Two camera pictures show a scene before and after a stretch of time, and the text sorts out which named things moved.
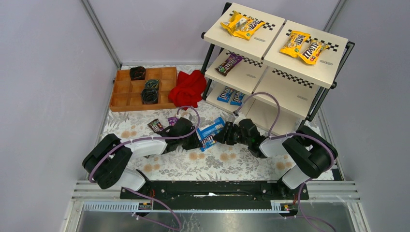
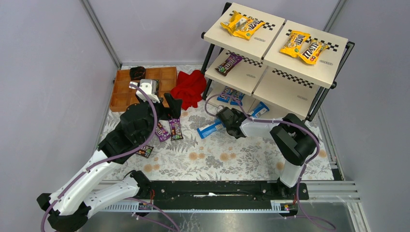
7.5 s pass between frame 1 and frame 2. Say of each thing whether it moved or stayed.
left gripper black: moved
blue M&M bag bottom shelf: stayed
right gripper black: moved
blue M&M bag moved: stayed
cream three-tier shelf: stayed
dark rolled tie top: stayed
